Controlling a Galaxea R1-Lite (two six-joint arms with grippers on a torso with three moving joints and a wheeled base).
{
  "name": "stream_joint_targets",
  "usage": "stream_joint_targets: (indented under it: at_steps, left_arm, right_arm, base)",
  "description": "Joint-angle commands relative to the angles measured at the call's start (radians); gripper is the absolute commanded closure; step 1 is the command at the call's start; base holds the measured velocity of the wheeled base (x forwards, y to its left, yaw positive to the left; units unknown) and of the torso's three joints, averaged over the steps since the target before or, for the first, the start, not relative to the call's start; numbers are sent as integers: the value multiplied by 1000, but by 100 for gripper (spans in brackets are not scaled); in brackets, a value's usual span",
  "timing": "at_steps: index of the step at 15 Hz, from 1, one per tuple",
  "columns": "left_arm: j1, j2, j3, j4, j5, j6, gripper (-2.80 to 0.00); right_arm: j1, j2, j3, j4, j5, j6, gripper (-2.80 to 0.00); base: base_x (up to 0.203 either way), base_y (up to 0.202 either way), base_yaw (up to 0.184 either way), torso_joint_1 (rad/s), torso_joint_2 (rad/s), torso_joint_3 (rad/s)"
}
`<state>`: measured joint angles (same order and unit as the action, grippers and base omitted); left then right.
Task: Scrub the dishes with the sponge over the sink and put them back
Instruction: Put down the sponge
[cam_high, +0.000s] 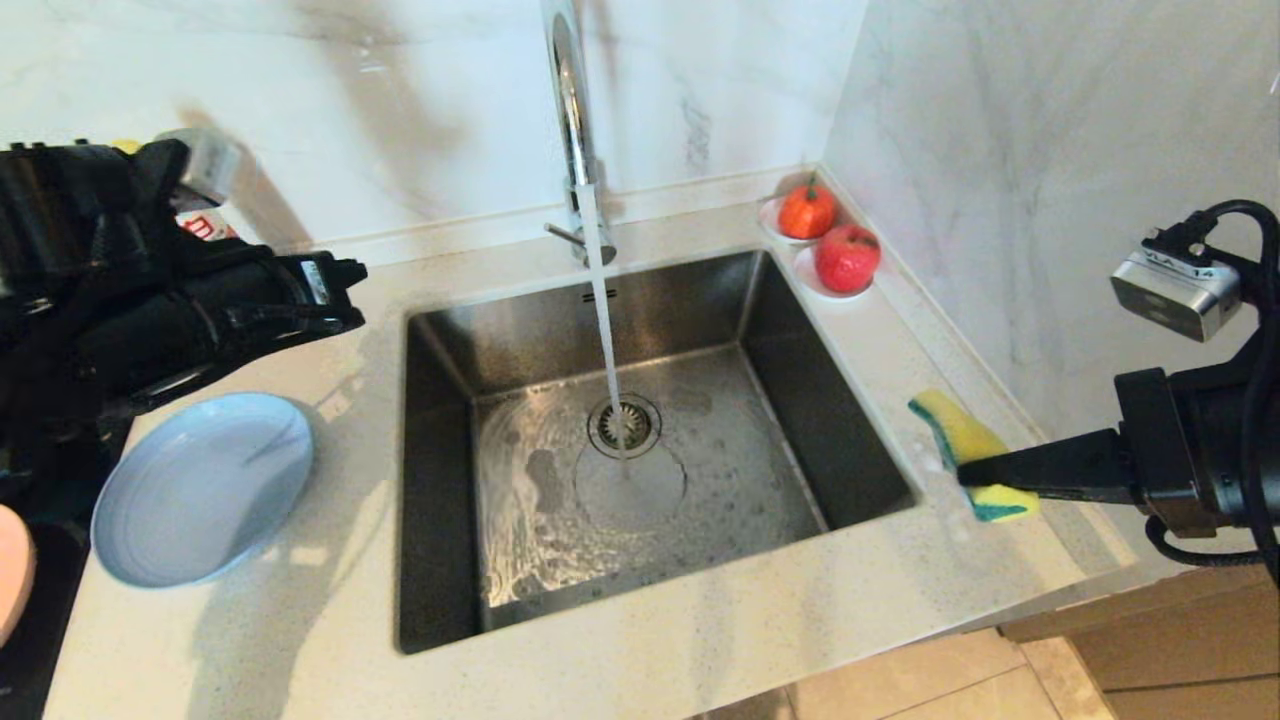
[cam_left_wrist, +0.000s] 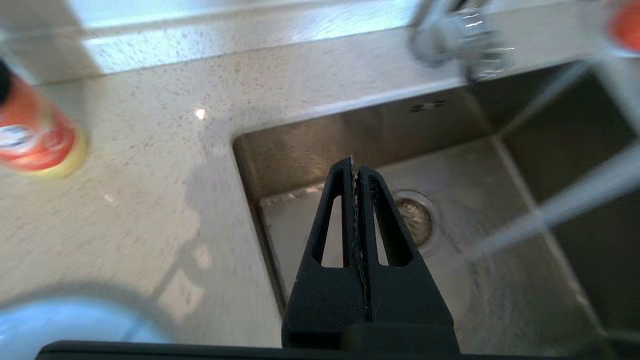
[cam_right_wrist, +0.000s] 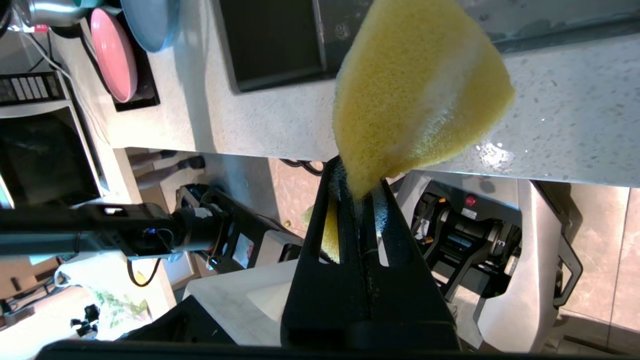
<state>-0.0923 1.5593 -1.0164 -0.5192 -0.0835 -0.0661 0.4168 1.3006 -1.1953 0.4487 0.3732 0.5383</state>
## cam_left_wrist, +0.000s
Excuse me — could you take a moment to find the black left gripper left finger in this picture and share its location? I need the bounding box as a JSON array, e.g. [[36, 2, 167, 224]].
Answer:
[[281, 156, 371, 351]]

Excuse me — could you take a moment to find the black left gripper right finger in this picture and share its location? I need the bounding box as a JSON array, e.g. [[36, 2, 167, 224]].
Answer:
[[358, 165, 460, 354]]

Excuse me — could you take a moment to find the grey plate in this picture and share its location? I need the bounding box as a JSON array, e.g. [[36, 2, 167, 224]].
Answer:
[[0, 296, 171, 360]]

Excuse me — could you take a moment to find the orange dish soap bottle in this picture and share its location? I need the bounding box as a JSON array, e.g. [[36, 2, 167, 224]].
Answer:
[[0, 57, 88, 178]]

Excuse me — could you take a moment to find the stainless steel sink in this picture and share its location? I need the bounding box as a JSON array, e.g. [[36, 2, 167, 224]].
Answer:
[[231, 60, 640, 356]]

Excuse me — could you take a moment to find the metal drain strainer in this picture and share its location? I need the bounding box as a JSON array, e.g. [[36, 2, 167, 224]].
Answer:
[[392, 189, 441, 251]]

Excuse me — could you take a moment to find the chrome faucet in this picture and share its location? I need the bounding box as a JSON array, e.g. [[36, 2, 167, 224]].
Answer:
[[407, 0, 516, 83]]

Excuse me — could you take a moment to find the orange toy pumpkin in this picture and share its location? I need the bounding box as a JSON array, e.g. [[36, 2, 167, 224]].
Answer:
[[610, 0, 640, 53]]

